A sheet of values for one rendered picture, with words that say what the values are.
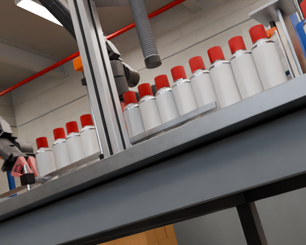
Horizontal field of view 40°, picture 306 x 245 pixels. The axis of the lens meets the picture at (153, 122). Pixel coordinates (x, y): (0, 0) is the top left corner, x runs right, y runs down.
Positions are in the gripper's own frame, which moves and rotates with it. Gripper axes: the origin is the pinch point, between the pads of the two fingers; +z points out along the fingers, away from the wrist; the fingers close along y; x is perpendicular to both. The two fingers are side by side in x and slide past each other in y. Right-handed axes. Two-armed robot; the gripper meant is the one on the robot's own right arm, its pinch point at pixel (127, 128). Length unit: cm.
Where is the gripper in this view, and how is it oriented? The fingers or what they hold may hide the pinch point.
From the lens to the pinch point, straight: 118.1
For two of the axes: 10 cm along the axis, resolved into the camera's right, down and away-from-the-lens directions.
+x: -5.7, -0.6, -8.2
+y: -7.8, 3.4, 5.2
